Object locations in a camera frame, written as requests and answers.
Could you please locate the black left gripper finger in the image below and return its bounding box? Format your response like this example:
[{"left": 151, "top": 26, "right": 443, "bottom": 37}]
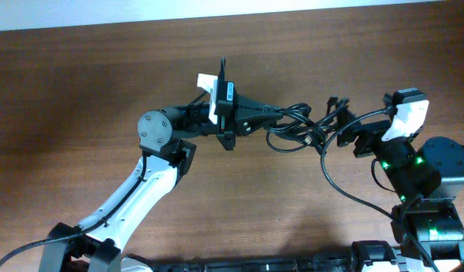
[
  {"left": 234, "top": 94, "right": 280, "bottom": 113},
  {"left": 235, "top": 113, "right": 283, "bottom": 137}
]

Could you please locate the black usb cable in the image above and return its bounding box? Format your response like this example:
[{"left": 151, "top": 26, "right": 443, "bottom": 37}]
[{"left": 264, "top": 95, "right": 350, "bottom": 156}]

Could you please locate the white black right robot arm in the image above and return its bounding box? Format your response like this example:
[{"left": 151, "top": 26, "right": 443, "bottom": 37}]
[{"left": 334, "top": 109, "right": 464, "bottom": 269}]

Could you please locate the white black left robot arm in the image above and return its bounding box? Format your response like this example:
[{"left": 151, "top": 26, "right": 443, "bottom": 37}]
[{"left": 39, "top": 94, "right": 283, "bottom": 271}]

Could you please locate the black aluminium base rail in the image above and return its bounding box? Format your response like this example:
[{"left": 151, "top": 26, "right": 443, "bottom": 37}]
[{"left": 120, "top": 240, "right": 403, "bottom": 272}]

